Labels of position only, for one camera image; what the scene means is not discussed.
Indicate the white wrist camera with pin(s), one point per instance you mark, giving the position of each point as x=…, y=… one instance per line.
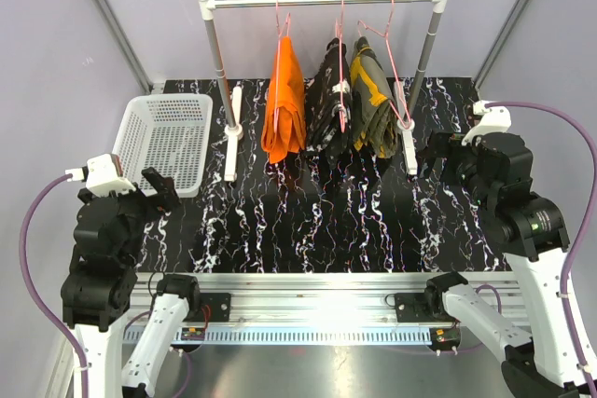
x=102, y=176
x=488, y=119

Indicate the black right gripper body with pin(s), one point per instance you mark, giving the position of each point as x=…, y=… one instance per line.
x=464, y=155

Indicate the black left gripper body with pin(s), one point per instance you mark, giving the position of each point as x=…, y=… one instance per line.
x=140, y=208

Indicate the black and white trousers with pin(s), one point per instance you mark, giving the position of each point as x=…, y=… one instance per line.
x=321, y=103

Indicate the orange trousers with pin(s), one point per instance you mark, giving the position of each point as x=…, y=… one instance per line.
x=284, y=128

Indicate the pink wire hanger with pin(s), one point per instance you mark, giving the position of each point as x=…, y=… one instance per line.
x=282, y=30
x=394, y=67
x=342, y=110

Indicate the camouflage yellow trousers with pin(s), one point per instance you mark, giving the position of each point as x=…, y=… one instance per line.
x=374, y=122

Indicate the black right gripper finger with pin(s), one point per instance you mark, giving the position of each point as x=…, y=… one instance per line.
x=439, y=143
x=429, y=168

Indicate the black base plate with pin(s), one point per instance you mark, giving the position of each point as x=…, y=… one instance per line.
x=215, y=307
x=409, y=307

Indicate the white and silver clothes rack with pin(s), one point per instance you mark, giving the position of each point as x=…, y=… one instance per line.
x=231, y=98

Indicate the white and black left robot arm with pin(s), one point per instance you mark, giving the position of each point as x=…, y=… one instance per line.
x=96, y=295

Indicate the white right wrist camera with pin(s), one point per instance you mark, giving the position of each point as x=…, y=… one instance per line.
x=488, y=119

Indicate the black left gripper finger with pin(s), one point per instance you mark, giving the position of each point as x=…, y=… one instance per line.
x=167, y=199
x=158, y=182

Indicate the aluminium rail frame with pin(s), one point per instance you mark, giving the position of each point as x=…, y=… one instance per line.
x=334, y=309

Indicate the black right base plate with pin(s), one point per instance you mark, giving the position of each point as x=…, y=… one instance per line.
x=409, y=307

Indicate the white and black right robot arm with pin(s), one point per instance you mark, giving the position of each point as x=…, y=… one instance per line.
x=548, y=360

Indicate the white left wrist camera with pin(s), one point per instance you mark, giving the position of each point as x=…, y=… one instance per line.
x=102, y=176

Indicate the white plastic basket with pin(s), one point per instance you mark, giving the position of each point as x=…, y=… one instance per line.
x=167, y=132

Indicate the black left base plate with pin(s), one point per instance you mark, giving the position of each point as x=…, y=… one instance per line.
x=215, y=307

